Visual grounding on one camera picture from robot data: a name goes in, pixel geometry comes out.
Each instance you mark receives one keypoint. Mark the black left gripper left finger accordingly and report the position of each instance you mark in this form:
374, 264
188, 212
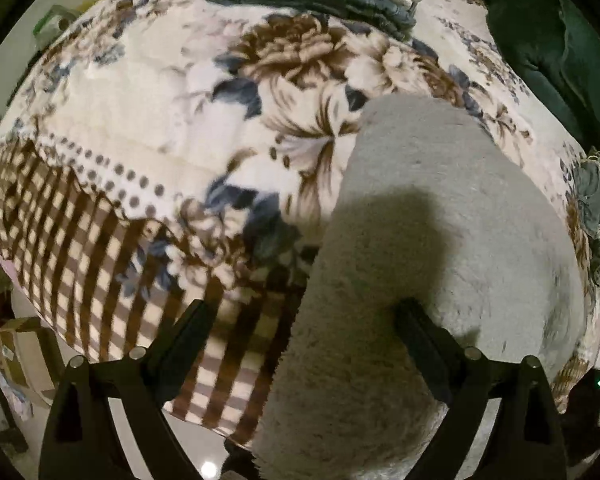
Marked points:
80, 439

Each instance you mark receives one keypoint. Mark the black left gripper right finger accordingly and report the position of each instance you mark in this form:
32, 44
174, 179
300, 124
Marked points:
526, 439

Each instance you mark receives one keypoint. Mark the grey fluffy fleece pants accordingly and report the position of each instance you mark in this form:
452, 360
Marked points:
431, 209

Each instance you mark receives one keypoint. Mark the cardboard box on floor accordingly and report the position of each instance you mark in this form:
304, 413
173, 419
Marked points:
30, 359

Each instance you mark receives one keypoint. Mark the distressed blue denim jeans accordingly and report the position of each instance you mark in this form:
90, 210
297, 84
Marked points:
587, 184

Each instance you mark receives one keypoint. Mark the floral plush bed blanket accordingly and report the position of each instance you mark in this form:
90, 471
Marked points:
162, 149

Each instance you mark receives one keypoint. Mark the dark green garment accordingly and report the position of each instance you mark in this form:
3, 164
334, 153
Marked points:
552, 48

